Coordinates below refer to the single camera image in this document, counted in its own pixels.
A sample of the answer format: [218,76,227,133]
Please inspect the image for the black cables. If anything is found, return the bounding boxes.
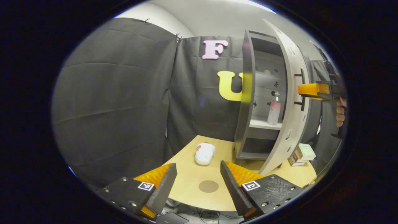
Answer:
[177,207,243,224]

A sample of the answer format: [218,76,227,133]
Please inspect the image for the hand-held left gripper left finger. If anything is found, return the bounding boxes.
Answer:
[96,163,178,222]

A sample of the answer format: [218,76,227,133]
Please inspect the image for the white soft pouch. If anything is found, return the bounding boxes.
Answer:
[195,143,216,166]

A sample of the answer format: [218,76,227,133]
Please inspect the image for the grey cabinet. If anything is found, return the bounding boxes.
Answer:
[234,29,288,161]

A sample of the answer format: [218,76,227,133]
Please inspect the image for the white and brown box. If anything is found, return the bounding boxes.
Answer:
[288,149,307,167]

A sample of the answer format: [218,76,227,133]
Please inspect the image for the black cabinet door handle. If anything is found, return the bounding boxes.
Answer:
[294,68,307,111]

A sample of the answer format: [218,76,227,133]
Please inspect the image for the brown round coaster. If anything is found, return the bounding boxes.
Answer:
[199,180,219,193]

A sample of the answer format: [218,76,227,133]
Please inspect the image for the black backdrop cloth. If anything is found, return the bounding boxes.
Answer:
[51,17,344,190]

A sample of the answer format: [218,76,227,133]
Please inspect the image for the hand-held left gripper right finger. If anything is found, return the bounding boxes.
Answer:
[220,161,308,221]

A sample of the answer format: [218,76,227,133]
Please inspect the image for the pale green box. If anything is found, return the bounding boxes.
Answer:
[297,143,317,161]

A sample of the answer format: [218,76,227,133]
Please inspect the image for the clear bottle with pink label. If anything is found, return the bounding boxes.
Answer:
[267,92,282,126]

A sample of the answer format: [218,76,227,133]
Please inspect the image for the grey cabinet door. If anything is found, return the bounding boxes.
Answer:
[258,19,311,176]

